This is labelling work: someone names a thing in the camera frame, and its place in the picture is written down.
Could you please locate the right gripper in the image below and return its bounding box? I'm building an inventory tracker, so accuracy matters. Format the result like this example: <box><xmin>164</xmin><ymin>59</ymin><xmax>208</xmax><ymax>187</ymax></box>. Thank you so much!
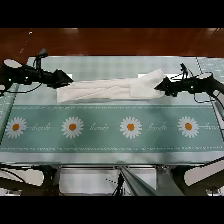
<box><xmin>153</xmin><ymin>76</ymin><xmax>184</xmax><ymax>98</ymax></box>

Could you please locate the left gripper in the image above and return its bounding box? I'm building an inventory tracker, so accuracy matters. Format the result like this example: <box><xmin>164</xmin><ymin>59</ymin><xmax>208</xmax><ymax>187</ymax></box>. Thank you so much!
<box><xmin>49</xmin><ymin>68</ymin><xmax>75</xmax><ymax>90</ymax></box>

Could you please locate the white shirt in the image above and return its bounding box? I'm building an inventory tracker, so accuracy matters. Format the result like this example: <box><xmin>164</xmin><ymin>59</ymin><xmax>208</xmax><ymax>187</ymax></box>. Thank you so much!
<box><xmin>55</xmin><ymin>68</ymin><xmax>168</xmax><ymax>104</ymax></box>

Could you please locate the black cable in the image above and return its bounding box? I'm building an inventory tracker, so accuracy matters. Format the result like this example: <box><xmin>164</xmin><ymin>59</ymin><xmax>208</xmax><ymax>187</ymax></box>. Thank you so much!
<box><xmin>111</xmin><ymin>172</ymin><xmax>126</xmax><ymax>197</ymax></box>
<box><xmin>0</xmin><ymin>81</ymin><xmax>45</xmax><ymax>98</ymax></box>

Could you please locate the silver frame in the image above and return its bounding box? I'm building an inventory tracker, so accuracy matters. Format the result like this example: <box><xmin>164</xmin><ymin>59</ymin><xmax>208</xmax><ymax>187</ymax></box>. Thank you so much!
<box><xmin>0</xmin><ymin>161</ymin><xmax>224</xmax><ymax>197</ymax></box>

